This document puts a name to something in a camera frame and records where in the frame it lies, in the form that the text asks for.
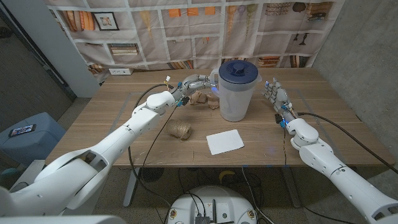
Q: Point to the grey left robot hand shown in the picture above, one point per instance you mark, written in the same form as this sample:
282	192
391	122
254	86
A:
194	83

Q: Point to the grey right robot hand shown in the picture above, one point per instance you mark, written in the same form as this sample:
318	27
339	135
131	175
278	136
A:
280	96

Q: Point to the translucent plastic pitcher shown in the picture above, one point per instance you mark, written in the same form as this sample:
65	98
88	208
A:
236	102

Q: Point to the dark blue pitcher lid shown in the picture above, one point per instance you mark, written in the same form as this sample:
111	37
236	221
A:
238	71

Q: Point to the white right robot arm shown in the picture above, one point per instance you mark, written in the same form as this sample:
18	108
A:
335	168

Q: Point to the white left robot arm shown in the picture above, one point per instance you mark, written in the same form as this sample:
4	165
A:
124	137

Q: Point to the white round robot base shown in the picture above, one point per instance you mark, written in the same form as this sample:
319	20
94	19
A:
214	202

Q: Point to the crumpled brown rag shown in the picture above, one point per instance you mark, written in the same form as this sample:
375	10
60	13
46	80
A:
199	98

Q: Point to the brown twine ball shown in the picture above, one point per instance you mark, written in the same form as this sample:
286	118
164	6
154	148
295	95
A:
180	130

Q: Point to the printed bookshelf backdrop cloth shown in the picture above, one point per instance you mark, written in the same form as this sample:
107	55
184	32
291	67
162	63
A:
186	31

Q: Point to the white paper sheet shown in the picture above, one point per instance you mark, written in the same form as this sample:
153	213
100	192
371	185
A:
224	142

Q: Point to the white power outlet strip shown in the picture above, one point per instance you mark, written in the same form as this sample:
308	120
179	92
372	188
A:
120	71

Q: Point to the grey metal table leg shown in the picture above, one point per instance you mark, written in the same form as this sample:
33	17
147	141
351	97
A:
292	189
130	189

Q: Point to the yellow curved object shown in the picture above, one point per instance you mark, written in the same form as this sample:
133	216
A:
226	174

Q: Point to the black round floor object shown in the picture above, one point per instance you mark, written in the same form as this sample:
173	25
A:
151	175

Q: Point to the black smartphone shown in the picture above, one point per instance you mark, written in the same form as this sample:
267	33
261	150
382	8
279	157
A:
21	130

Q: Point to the white floor platform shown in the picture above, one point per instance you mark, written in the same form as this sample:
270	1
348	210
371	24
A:
28	174

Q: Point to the teal round object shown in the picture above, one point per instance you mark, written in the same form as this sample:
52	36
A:
7	175

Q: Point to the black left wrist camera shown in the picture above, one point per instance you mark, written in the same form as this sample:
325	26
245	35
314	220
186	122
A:
184	101

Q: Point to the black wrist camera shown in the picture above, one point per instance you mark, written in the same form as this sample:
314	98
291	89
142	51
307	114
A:
280	119
184	101

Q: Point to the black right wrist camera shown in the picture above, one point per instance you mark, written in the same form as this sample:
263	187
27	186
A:
280	119

